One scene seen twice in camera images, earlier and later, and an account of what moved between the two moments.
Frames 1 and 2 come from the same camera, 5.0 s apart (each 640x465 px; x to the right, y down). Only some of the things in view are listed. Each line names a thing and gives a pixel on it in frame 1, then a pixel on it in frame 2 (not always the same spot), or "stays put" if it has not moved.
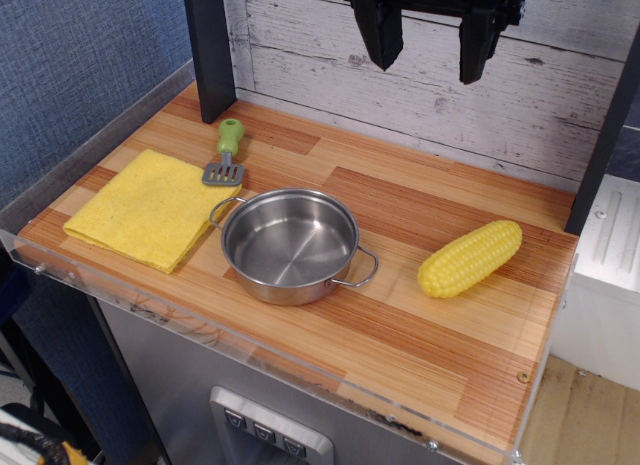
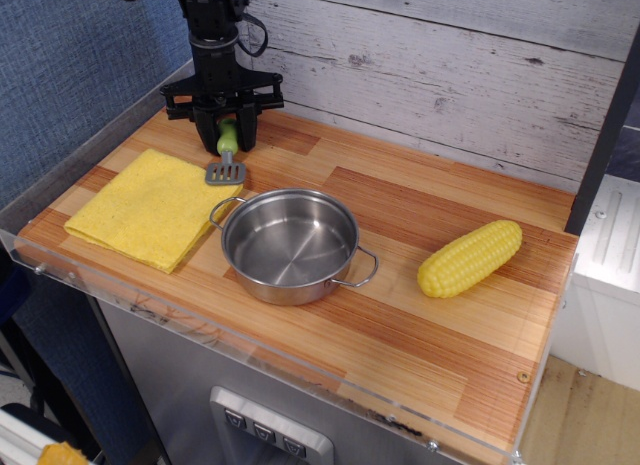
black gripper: [444, 0] → [219, 85]
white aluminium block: [599, 328] stays put
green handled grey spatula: [230, 130] stays put
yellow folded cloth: [152, 212] stays put
